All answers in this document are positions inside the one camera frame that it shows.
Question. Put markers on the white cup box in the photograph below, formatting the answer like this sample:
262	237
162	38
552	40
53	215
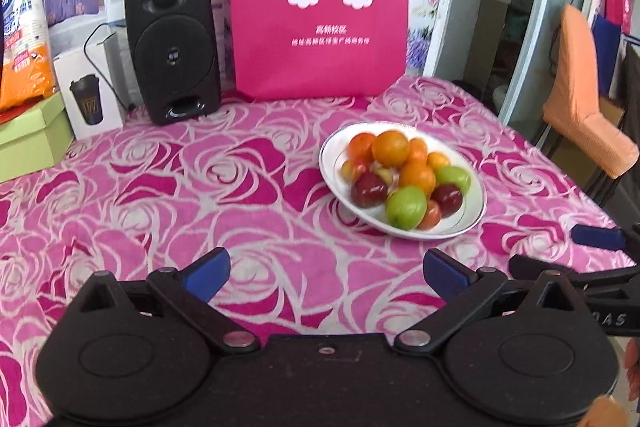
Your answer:
112	117

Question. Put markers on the black speaker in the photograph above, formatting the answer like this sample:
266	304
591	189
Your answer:
170	57

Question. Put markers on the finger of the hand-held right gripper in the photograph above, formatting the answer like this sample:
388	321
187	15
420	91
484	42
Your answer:
595	236
525	264

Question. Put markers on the blue bag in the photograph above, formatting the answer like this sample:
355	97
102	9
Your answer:
605	57

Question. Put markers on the chair with orange cover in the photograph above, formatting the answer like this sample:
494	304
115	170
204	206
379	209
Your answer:
575	82

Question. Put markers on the magenta tote bag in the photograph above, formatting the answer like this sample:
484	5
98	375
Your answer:
320	67

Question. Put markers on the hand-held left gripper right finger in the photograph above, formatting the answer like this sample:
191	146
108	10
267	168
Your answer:
447	274

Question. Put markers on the large orange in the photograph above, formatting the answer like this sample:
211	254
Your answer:
390	149

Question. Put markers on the pink rose tablecloth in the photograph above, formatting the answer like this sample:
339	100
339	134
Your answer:
200	207

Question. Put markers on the white plate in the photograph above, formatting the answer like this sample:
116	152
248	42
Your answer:
335	157

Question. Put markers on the small tan longan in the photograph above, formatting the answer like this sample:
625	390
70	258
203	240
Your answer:
382	175

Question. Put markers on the grey door frame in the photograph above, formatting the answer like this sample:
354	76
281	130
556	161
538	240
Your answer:
530	32

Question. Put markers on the person's left hand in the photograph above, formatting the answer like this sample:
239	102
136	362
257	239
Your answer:
606	413

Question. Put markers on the red green plum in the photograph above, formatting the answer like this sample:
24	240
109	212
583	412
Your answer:
431	216
354	168

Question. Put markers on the green apple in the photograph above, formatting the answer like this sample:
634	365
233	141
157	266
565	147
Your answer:
406	207
455	179

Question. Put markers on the green shoe box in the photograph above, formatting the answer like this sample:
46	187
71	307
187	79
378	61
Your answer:
30	147

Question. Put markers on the orange paper cup package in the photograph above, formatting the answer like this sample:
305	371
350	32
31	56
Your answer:
30	77

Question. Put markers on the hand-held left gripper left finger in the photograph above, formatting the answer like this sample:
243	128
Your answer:
207	274

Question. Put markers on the dark red plum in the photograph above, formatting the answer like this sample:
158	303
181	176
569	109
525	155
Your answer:
368	190
446	198

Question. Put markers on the person's right hand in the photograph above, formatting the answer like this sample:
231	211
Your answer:
633	364

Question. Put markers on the tangerine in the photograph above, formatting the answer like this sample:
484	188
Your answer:
361	146
417	151

